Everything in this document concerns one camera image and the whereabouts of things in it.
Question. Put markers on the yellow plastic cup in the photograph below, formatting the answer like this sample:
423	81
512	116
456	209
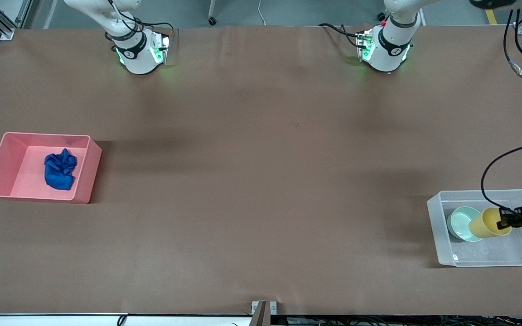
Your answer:
483	224

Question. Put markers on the light green bowl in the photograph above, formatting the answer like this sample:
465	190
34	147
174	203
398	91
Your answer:
460	222

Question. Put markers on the blue cloth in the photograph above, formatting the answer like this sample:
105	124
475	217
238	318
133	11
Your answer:
59	174

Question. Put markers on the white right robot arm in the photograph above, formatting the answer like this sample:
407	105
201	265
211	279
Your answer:
138	59

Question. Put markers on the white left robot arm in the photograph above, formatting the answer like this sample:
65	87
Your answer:
385	56

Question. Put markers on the clear plastic storage box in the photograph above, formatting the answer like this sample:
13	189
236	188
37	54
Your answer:
483	256

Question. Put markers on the pink plastic bin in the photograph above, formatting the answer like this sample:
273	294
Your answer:
25	181

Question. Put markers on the black caster wheel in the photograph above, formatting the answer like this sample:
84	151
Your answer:
212	21

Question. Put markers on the brown paper table cover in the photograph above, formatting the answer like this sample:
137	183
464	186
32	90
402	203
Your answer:
261	136

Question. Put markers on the metal bracket with dark post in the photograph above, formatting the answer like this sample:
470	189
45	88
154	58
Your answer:
263	313

